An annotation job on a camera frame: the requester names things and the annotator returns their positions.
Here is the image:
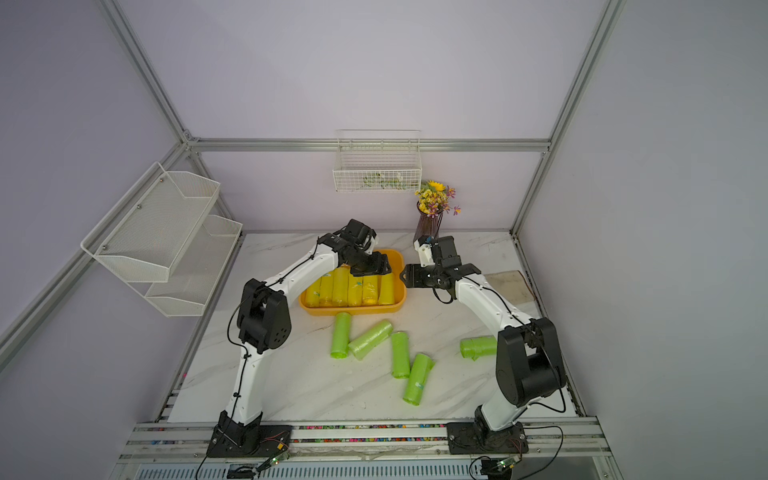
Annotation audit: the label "yellow trash bag roll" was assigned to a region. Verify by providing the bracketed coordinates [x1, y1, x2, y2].
[378, 273, 395, 305]
[331, 266, 349, 307]
[362, 275, 380, 306]
[319, 273, 333, 307]
[347, 274, 364, 307]
[305, 279, 322, 308]

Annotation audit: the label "green trash bag roll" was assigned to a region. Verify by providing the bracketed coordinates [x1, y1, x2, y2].
[403, 353, 435, 406]
[459, 336, 497, 361]
[330, 312, 352, 359]
[348, 320, 393, 360]
[391, 331, 411, 379]

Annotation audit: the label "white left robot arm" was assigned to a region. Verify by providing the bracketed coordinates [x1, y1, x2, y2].
[211, 242, 392, 454]

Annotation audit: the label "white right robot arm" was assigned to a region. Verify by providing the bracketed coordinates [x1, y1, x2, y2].
[400, 264, 566, 454]

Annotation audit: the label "yellow plastic storage box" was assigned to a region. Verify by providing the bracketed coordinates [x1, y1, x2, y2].
[298, 248, 407, 316]

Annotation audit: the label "purple glass vase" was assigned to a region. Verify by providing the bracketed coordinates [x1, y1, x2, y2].
[413, 202, 444, 241]

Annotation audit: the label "beige work glove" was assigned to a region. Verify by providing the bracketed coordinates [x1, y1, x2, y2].
[485, 270, 535, 306]

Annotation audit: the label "yellow and purple flowers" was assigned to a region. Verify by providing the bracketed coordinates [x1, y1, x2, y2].
[416, 180, 461, 218]

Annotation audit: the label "white mesh lower shelf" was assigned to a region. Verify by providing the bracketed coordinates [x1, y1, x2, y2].
[144, 215, 242, 317]

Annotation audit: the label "white mesh shelf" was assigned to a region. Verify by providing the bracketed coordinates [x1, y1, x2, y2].
[144, 215, 242, 317]
[80, 163, 220, 283]

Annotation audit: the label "white mesh upper shelf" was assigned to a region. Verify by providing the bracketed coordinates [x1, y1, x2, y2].
[80, 163, 220, 283]

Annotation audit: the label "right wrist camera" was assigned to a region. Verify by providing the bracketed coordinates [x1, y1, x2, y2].
[414, 235, 462, 268]

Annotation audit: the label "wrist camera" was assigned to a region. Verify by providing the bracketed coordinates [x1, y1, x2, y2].
[414, 235, 462, 268]
[339, 219, 377, 250]

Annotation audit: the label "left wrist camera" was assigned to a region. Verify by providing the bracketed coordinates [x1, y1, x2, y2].
[339, 219, 377, 250]

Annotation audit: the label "white wire wall basket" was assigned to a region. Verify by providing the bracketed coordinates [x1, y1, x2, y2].
[333, 129, 422, 193]

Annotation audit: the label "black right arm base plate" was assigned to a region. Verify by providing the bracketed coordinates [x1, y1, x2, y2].
[446, 422, 529, 455]

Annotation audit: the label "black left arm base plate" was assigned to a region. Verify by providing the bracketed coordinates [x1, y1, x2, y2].
[206, 423, 293, 458]

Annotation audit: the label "aluminium rail frame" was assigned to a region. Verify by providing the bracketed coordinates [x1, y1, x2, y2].
[110, 417, 622, 479]

